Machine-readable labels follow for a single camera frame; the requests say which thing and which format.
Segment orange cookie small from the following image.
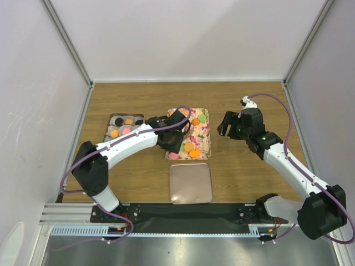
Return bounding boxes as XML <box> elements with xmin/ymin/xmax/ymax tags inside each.
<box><xmin>125</xmin><ymin>119</ymin><xmax>134</xmax><ymax>125</ymax></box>

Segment metal tin lid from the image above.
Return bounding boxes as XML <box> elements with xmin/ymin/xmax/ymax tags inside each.
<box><xmin>169</xmin><ymin>162</ymin><xmax>213</xmax><ymax>205</ymax></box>

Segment metal serving tongs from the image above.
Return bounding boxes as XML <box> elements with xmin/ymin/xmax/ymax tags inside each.
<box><xmin>165</xmin><ymin>122</ymin><xmax>191</xmax><ymax>159</ymax></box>

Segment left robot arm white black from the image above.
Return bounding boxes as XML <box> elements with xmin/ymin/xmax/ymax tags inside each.
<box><xmin>69</xmin><ymin>106</ymin><xmax>191</xmax><ymax>222</ymax></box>

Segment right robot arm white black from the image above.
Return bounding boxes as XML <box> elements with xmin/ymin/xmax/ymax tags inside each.
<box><xmin>217</xmin><ymin>108</ymin><xmax>348</xmax><ymax>240</ymax></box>

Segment orange waffle cookie lower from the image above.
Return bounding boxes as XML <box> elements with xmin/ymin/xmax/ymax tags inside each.
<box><xmin>184</xmin><ymin>143</ymin><xmax>195</xmax><ymax>152</ymax></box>

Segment green cookie upper right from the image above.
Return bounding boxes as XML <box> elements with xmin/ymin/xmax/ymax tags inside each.
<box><xmin>197</xmin><ymin>114</ymin><xmax>207</xmax><ymax>122</ymax></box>

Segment floral rectangular tray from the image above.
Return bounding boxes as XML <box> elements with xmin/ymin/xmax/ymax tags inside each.
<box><xmin>178</xmin><ymin>108</ymin><xmax>211</xmax><ymax>160</ymax></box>

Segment brown waffle cookie upper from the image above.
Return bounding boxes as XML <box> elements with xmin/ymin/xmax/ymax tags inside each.
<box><xmin>191</xmin><ymin>119</ymin><xmax>200</xmax><ymax>126</ymax></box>

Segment orange fish cookie bottom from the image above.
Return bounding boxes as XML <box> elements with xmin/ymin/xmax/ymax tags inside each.
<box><xmin>189</xmin><ymin>149</ymin><xmax>201</xmax><ymax>158</ymax></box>

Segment metal cookie tin box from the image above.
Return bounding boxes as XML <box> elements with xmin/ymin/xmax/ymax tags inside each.
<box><xmin>103</xmin><ymin>113</ymin><xmax>145</xmax><ymax>142</ymax></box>

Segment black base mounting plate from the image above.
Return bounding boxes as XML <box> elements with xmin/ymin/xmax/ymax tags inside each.
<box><xmin>91</xmin><ymin>202</ymin><xmax>288</xmax><ymax>234</ymax></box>

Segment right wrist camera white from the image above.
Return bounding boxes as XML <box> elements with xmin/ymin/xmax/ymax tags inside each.
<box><xmin>241</xmin><ymin>95</ymin><xmax>258</xmax><ymax>112</ymax></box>

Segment grey cable duct right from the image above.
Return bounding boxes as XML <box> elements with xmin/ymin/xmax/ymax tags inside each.
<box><xmin>248</xmin><ymin>224</ymin><xmax>277</xmax><ymax>237</ymax></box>

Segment grey cable duct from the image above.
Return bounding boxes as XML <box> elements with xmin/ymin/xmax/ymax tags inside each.
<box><xmin>248</xmin><ymin>224</ymin><xmax>277</xmax><ymax>237</ymax></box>
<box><xmin>51</xmin><ymin>225</ymin><xmax>126</xmax><ymax>237</ymax></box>

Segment grey cable duct left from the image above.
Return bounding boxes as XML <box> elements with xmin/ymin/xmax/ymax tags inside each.
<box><xmin>51</xmin><ymin>225</ymin><xmax>126</xmax><ymax>237</ymax></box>

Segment aluminium frame post right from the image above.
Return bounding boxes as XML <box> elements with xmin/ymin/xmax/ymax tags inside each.
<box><xmin>283</xmin><ymin>0</ymin><xmax>335</xmax><ymax>86</ymax></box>

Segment aluminium frame post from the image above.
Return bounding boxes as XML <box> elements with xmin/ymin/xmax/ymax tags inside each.
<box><xmin>283</xmin><ymin>0</ymin><xmax>335</xmax><ymax>86</ymax></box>
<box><xmin>40</xmin><ymin>0</ymin><xmax>93</xmax><ymax>88</ymax></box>

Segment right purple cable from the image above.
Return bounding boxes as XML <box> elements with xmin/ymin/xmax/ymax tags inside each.
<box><xmin>249</xmin><ymin>93</ymin><xmax>350</xmax><ymax>246</ymax></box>

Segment aluminium frame post left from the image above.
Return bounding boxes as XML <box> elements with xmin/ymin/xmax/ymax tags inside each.
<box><xmin>40</xmin><ymin>0</ymin><xmax>93</xmax><ymax>88</ymax></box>

